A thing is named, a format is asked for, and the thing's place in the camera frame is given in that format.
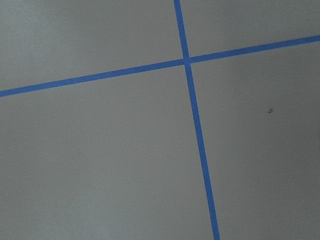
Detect blue tape line crosswise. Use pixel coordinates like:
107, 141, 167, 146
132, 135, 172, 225
0, 35, 320, 98

